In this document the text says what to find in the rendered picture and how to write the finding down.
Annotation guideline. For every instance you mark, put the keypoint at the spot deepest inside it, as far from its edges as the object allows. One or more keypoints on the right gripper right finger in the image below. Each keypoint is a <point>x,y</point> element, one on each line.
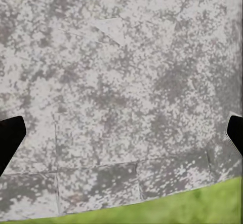
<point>235,132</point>

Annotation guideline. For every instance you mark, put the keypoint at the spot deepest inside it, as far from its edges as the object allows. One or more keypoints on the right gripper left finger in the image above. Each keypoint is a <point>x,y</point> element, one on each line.
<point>12,133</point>

